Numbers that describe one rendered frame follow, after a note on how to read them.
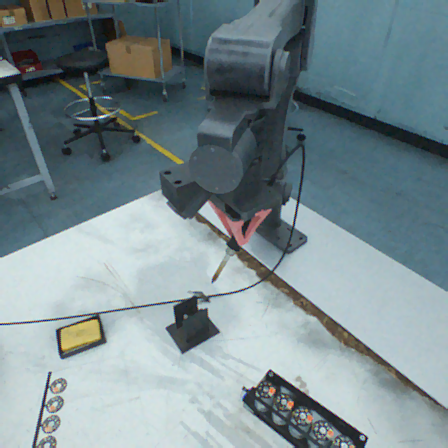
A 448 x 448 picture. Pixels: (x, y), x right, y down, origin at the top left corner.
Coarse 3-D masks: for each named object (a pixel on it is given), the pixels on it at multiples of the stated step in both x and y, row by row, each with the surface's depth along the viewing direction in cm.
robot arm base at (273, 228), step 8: (280, 208) 78; (272, 216) 78; (280, 216) 80; (264, 224) 80; (272, 224) 80; (280, 224) 82; (288, 224) 82; (256, 232) 82; (264, 232) 80; (272, 232) 80; (280, 232) 80; (288, 232) 80; (296, 232) 80; (272, 240) 78; (280, 240) 78; (296, 240) 78; (304, 240) 78; (280, 248) 77; (288, 248) 76; (296, 248) 77
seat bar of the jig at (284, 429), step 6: (252, 402) 51; (252, 408) 51; (258, 414) 50; (264, 414) 49; (270, 414) 49; (270, 420) 49; (276, 426) 49; (282, 426) 48; (288, 426) 48; (282, 432) 48; (288, 432) 48; (294, 438) 47; (306, 438) 47; (300, 444) 47; (306, 444) 47; (330, 444) 47
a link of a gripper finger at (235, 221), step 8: (216, 200) 49; (224, 208) 48; (232, 208) 48; (232, 216) 47; (240, 216) 47; (256, 216) 51; (264, 216) 51; (232, 224) 47; (240, 224) 48; (256, 224) 52; (232, 232) 51; (240, 232) 51; (248, 232) 53; (240, 240) 53; (248, 240) 54
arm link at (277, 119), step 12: (300, 36) 55; (288, 48) 56; (300, 48) 55; (300, 60) 57; (288, 84) 59; (288, 96) 61; (264, 108) 63; (276, 108) 62; (288, 108) 63; (276, 120) 63; (288, 120) 67; (276, 132) 65; (264, 144) 67; (276, 144) 66; (264, 156) 68; (276, 156) 67; (264, 168) 69; (276, 168) 69; (264, 180) 70; (276, 180) 70
